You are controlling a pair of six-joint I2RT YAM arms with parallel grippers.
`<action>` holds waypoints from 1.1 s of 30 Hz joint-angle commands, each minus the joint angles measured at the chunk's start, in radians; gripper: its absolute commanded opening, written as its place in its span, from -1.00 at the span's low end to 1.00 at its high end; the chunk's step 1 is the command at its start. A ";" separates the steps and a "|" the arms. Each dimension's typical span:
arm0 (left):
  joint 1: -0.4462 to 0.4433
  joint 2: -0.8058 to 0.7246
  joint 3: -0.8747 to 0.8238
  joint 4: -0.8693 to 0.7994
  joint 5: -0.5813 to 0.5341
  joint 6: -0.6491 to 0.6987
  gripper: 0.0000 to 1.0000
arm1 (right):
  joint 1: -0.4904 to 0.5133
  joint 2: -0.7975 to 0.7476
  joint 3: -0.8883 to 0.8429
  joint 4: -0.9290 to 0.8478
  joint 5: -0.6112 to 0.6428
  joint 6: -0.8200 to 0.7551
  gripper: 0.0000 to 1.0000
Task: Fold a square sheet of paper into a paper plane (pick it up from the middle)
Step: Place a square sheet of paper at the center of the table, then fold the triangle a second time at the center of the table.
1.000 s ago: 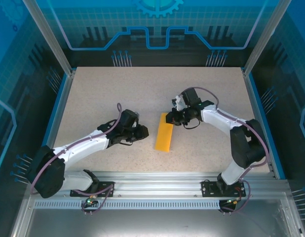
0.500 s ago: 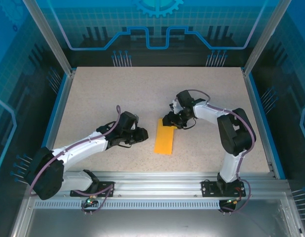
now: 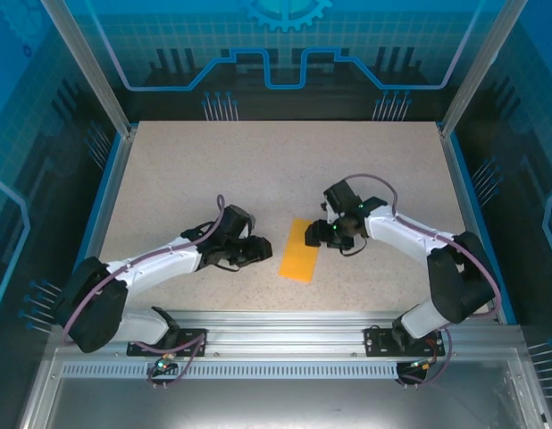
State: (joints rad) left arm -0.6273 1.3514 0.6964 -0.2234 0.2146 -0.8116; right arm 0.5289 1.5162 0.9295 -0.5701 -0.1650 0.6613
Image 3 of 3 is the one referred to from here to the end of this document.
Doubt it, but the small connector with green light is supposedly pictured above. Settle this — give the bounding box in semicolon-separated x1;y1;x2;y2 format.
151;355;178;375
407;357;439;372

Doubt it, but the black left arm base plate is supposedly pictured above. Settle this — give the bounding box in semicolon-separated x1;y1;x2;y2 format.
126;328;209;358

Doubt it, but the aluminium frame post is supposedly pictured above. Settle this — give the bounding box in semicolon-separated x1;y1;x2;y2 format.
39;0;138;139
438;0;514;139

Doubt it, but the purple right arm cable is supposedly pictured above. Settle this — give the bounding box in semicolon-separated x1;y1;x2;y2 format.
347;172;502;388

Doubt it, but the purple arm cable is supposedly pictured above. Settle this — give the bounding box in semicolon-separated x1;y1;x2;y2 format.
61;194;227;391
347;172;502;388

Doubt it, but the slotted grey cable duct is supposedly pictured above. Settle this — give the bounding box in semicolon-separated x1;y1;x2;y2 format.
59;362;405;380

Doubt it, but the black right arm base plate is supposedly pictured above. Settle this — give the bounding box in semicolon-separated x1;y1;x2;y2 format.
364;325;447;358

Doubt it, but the aluminium side rail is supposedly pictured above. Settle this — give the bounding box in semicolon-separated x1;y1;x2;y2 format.
83;127;138;273
438;127;505;325

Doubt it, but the steel sheet panel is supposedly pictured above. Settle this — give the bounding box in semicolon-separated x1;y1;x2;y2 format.
16;348;552;429

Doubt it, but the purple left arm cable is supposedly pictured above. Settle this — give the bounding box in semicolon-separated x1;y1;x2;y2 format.
61;194;227;391

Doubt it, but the thin black right gripper cable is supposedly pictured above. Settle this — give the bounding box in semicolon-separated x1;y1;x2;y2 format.
338;234;369;257

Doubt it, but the blue edge strip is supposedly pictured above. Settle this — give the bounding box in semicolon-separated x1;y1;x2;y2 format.
56;133;125;325
447;133;518;325

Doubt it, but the aluminium mounting beam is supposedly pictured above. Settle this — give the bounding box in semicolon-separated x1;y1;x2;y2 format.
47;309;525;358

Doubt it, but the orange cloth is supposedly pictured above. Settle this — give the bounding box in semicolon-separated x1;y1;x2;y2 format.
278;217;322;283

